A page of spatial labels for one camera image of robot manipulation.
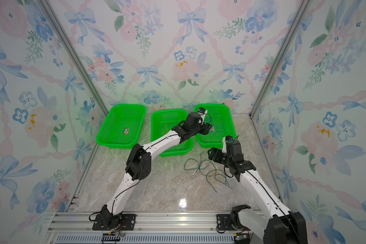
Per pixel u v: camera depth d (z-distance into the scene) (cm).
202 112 82
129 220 73
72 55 85
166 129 107
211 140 106
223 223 73
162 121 112
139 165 59
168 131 70
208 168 92
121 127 113
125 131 110
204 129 84
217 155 73
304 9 69
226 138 76
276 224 39
